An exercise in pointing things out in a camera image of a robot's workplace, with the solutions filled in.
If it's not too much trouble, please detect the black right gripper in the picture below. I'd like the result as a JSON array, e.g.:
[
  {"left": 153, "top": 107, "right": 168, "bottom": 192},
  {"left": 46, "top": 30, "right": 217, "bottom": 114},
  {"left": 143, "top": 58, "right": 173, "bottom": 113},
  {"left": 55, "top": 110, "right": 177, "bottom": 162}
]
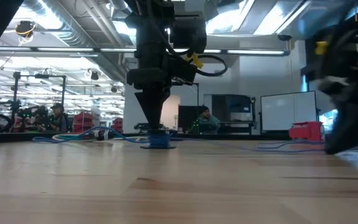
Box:
[{"left": 314, "top": 29, "right": 358, "bottom": 155}]

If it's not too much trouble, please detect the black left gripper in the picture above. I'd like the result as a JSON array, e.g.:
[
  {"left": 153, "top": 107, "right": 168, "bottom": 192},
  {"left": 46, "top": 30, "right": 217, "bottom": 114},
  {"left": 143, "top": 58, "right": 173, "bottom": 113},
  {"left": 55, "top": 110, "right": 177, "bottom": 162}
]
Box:
[{"left": 126, "top": 42, "right": 199, "bottom": 130}]

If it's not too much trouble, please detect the long blue cord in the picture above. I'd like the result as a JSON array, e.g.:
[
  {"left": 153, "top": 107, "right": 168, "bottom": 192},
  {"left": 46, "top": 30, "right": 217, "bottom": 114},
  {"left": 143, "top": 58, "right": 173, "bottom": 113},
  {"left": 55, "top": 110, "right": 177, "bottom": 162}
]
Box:
[{"left": 149, "top": 130, "right": 358, "bottom": 155}]

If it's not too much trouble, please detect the blue filament spool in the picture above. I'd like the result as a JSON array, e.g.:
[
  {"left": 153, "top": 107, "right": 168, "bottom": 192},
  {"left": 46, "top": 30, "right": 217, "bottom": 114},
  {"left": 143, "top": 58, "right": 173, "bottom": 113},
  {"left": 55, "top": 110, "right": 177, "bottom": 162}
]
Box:
[{"left": 139, "top": 129, "right": 177, "bottom": 151}]

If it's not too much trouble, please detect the red plastic spool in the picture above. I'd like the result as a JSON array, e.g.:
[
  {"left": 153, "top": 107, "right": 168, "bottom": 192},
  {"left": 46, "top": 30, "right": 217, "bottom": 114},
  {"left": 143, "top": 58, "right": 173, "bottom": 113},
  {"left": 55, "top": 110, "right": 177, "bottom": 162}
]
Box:
[{"left": 288, "top": 121, "right": 325, "bottom": 142}]

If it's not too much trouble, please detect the person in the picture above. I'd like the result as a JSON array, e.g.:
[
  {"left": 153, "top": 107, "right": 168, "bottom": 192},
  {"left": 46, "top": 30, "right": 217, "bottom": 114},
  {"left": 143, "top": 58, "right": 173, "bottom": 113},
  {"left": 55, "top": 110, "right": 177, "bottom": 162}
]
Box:
[
  {"left": 196, "top": 105, "right": 222, "bottom": 134},
  {"left": 47, "top": 102, "right": 71, "bottom": 133}
]

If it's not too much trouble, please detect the white whiteboard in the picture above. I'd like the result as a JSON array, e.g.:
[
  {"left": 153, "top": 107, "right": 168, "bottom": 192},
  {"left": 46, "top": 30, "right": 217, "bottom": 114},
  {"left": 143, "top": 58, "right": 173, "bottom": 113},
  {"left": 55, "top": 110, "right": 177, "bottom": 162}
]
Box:
[{"left": 259, "top": 90, "right": 319, "bottom": 132}]

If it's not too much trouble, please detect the red bin rack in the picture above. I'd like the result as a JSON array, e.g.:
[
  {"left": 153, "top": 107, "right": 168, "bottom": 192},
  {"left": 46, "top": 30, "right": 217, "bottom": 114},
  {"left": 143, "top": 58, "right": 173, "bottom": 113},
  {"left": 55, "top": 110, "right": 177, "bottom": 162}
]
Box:
[{"left": 72, "top": 111, "right": 95, "bottom": 133}]

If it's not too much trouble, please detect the black cabinet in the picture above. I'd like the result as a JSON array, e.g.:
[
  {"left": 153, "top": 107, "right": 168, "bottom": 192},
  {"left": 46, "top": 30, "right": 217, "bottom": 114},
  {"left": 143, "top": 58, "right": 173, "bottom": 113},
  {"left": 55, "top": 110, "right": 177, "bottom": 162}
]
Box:
[{"left": 211, "top": 94, "right": 257, "bottom": 135}]

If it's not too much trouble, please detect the long white light bar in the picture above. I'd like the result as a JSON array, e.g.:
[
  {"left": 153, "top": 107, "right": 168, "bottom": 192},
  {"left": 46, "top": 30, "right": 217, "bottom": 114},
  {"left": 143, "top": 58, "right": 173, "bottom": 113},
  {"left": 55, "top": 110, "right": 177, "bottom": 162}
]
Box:
[{"left": 0, "top": 45, "right": 291, "bottom": 57}]

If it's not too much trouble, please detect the light blue cable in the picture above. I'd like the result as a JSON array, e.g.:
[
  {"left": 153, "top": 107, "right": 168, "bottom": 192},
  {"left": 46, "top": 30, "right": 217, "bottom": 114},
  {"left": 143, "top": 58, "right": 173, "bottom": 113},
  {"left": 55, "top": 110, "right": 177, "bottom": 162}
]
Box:
[{"left": 73, "top": 126, "right": 151, "bottom": 144}]

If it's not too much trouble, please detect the yellow cable tag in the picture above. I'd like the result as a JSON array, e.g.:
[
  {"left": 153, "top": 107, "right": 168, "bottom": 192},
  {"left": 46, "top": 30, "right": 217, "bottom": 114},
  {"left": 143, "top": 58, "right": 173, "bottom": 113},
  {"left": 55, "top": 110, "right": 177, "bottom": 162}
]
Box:
[
  {"left": 185, "top": 52, "right": 205, "bottom": 70},
  {"left": 314, "top": 40, "right": 329, "bottom": 56}
]

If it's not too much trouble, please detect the black aluminium table frame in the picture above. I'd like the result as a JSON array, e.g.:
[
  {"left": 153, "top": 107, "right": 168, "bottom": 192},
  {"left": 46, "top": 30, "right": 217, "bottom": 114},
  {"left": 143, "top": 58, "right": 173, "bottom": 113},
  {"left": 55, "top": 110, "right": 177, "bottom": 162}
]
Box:
[{"left": 0, "top": 132, "right": 329, "bottom": 147}]

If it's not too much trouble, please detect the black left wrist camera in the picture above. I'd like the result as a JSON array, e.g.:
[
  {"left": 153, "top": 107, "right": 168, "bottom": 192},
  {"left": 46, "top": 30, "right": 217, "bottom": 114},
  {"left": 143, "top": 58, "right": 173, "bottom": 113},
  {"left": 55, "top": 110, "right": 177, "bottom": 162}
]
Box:
[{"left": 172, "top": 12, "right": 208, "bottom": 55}]

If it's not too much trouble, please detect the green cable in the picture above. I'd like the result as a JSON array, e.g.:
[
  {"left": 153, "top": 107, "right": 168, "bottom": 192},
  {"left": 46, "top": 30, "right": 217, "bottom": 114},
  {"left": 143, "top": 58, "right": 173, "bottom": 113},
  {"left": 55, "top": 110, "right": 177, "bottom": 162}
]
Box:
[{"left": 57, "top": 134, "right": 96, "bottom": 141}]

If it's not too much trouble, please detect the black yellow cord reel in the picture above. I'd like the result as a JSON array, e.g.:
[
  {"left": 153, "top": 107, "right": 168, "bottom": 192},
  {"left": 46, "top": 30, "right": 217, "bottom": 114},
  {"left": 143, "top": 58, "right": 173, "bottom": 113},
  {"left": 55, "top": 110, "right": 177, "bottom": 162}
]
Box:
[{"left": 14, "top": 20, "right": 37, "bottom": 45}]

